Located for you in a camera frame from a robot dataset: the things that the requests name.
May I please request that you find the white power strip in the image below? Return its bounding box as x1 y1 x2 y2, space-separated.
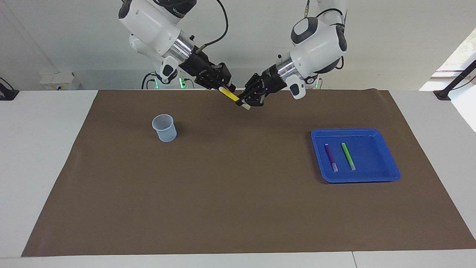
40 72 80 90

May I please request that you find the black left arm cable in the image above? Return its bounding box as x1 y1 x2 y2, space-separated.
304 0 348 71

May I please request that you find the black table clamp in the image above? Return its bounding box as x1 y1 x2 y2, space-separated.
0 77 19 101

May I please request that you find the purple marker pen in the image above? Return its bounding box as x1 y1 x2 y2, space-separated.
325 144 339 172

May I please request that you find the black stand with clamp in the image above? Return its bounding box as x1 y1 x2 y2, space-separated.
433 60 476 101

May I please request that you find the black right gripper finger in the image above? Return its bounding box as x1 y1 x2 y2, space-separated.
206 80 236 93
219 63 233 85

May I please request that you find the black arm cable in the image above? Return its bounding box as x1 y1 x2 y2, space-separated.
304 0 348 71
195 0 228 52

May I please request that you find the blue plastic tray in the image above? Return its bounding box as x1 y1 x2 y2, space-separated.
311 128 401 184

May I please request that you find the green marker pen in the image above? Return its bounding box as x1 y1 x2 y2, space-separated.
341 143 356 171

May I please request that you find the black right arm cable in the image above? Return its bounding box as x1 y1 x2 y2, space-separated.
195 0 228 52

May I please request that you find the sunlit window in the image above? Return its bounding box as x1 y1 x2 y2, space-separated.
419 28 476 133

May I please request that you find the yellow marker pen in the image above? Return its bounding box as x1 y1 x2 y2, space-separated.
219 86 251 111

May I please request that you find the black base cable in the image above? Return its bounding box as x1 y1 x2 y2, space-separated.
141 73 157 90

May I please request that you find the brown table mat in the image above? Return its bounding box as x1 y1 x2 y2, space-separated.
22 89 476 257

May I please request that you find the translucent plastic cup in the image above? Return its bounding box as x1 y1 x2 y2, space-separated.
152 114 177 142

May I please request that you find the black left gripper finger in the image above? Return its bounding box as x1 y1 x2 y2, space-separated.
236 94 266 108
245 74 265 93

